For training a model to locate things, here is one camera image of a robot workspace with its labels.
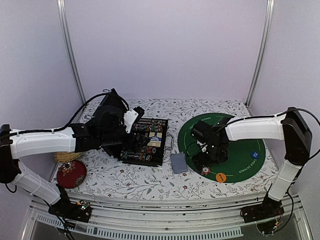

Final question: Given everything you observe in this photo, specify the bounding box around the aluminium frame post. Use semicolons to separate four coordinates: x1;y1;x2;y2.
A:
245;0;275;109
56;0;86;104

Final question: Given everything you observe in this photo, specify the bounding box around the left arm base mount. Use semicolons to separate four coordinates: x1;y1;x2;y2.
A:
48;198;92;223

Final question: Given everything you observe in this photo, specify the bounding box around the woven wicker basket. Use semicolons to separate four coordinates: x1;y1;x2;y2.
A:
54;152;82;163

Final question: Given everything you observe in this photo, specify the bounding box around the blue playing card deck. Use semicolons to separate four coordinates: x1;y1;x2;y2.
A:
170;152;188;174

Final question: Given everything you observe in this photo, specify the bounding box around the red white chip stack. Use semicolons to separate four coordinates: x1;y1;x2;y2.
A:
201;167;211;176

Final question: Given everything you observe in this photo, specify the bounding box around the red embroidered round cushion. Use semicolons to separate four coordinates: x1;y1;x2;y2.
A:
56;160;87;189

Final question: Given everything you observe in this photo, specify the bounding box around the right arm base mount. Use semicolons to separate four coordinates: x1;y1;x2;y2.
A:
240;196;285;235

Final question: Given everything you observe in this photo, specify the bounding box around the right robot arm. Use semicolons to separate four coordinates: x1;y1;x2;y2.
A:
190;107;313;218

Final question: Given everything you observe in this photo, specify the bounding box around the left aluminium frame post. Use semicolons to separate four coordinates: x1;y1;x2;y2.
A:
56;0;86;104

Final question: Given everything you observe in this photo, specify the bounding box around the poker chip row far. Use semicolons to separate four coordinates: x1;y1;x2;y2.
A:
133;119;167;133

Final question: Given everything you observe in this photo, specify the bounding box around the poker chip row near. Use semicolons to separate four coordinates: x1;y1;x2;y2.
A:
120;146;157;162

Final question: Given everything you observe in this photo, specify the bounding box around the right aluminium frame post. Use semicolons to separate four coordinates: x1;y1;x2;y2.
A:
245;0;275;109

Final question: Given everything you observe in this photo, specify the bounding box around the green poker felt mat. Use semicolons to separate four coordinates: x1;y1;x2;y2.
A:
177;113;266;184

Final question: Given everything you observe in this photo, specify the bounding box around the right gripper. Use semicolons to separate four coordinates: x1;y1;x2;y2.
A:
192;141;229;171

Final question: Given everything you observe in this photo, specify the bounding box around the orange big blind button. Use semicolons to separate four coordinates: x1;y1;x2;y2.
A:
215;172;227;183

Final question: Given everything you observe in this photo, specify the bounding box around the blue small blind button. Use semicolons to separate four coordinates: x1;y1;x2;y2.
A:
250;151;260;160

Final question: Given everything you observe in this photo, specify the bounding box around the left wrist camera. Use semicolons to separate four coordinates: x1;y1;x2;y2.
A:
123;106;145;134

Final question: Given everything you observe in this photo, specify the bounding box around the front aluminium rail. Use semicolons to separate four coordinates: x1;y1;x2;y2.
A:
21;192;313;240

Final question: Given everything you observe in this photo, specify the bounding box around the boxed playing cards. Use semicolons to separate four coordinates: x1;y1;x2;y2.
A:
147;132;163;148

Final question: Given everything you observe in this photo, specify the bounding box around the poker chip row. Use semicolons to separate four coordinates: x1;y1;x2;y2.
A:
120;146;157;162
133;119;167;133

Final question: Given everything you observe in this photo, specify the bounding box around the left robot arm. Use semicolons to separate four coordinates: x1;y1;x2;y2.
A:
0;105;150;217

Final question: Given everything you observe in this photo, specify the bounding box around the black poker chip case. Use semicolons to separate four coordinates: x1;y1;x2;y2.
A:
84;87;176;168

